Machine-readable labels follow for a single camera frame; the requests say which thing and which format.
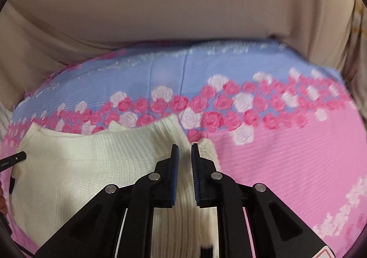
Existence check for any white red black knit sweater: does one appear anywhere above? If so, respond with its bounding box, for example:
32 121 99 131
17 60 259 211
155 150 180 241
9 115 218 257

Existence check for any pink floral bed sheet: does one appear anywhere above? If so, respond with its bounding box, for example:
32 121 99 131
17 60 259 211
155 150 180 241
1 41 366 257

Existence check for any beige curtain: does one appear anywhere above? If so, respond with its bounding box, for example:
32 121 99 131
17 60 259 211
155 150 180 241
1 0 358 110

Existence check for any light patterned hanging cloth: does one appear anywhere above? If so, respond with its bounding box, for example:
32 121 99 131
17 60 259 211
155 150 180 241
343 0 366 121

